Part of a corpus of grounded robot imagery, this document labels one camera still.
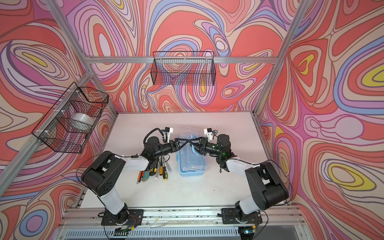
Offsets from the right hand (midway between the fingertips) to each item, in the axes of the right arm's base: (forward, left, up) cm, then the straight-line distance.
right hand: (190, 145), depth 80 cm
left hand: (+2, +1, 0) cm, 2 cm away
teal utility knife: (-10, +27, -16) cm, 33 cm away
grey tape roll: (+6, +52, +16) cm, 55 cm away
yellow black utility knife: (-7, +23, -16) cm, 29 cm away
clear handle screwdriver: (-5, +14, -16) cm, 22 cm away
